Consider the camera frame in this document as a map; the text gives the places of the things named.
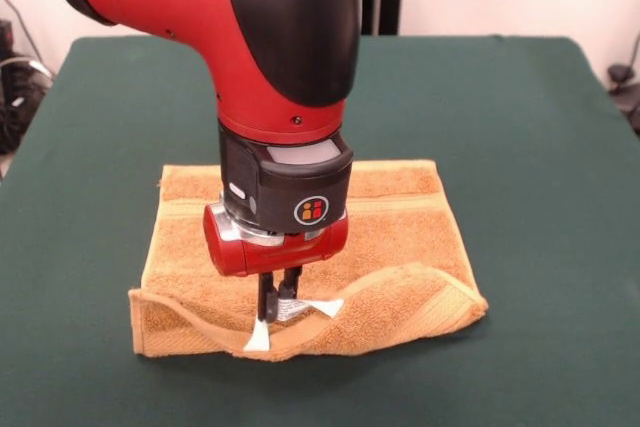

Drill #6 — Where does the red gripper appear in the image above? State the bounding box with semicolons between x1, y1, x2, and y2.
202;200;350;324

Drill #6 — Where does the dark grey stand base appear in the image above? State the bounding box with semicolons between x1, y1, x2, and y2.
606;63;640;136

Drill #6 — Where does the orange terry towel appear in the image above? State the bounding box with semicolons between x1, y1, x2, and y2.
128;159;489;363

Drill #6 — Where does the dark green table cloth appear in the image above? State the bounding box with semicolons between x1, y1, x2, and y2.
0;34;640;427

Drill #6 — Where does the black equipment pile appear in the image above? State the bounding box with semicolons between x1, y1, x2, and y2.
0;19;56;156

